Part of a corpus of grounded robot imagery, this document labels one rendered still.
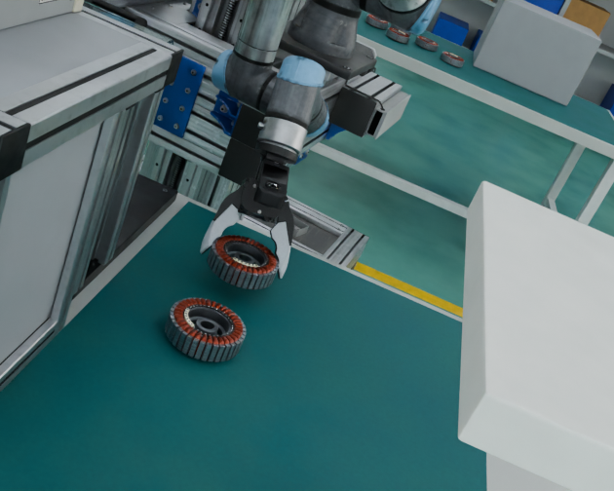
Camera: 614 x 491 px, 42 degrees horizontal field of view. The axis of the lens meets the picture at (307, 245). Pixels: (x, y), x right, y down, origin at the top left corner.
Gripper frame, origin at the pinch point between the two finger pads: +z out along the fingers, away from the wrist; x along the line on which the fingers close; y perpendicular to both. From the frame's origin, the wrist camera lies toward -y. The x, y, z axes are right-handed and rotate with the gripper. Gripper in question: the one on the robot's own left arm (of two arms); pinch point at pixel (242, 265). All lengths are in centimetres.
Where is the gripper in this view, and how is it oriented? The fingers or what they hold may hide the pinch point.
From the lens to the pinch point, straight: 128.6
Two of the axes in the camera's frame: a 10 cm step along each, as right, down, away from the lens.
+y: -1.8, 0.0, 9.8
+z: -3.0, 9.5, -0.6
